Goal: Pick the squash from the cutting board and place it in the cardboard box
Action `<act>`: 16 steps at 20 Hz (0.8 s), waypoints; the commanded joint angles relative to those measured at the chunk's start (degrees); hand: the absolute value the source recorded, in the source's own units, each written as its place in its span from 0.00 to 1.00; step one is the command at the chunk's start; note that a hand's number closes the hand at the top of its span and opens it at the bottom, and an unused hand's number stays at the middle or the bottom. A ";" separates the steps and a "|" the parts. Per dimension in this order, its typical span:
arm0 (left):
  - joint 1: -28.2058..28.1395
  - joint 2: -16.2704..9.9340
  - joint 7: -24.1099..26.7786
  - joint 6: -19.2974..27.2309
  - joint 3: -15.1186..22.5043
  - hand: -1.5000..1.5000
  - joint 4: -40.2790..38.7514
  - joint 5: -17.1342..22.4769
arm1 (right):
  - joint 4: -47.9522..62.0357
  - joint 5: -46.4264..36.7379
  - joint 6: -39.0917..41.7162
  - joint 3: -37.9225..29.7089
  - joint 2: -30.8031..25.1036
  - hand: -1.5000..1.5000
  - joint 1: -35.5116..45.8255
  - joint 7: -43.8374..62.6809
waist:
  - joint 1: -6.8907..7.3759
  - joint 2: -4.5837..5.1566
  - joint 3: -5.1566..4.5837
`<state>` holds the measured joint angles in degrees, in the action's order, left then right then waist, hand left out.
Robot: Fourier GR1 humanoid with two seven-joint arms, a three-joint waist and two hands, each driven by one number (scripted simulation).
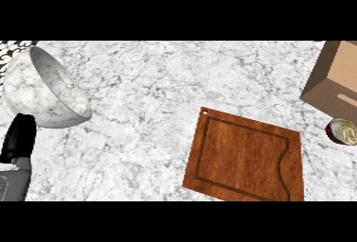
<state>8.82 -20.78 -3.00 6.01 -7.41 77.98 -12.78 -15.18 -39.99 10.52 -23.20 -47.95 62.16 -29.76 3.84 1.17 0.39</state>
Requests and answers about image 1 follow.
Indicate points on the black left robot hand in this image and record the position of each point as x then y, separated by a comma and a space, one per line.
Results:
19, 138

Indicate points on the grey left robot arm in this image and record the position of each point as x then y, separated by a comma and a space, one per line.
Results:
14, 182

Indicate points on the brown wooden cutting board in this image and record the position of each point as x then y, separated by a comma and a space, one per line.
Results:
243, 157

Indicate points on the cardboard box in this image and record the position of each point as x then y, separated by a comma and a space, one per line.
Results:
333, 85

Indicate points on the white marble bowl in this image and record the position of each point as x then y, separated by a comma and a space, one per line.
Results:
45, 91

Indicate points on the black and white patterned object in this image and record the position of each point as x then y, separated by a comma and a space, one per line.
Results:
13, 52

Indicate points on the dark red can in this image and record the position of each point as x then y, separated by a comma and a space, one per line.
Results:
345, 130

